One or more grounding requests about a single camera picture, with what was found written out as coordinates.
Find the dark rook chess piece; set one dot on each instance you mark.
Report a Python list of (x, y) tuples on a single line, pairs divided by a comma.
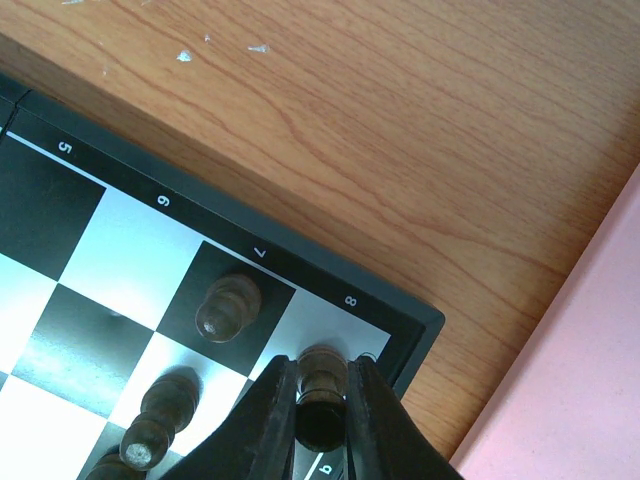
[(321, 406)]

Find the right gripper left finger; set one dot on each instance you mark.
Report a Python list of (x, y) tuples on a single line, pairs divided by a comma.
[(256, 441)]

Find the black white chessboard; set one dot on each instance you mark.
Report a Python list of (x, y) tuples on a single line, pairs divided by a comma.
[(106, 255)]

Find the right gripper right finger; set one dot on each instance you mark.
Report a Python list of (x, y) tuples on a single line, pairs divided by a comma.
[(382, 442)]

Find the dark pawn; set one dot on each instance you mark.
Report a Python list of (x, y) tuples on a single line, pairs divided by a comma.
[(232, 303), (110, 467), (167, 407)]

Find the pink plastic tray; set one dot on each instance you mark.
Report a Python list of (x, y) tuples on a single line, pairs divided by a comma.
[(568, 407)]

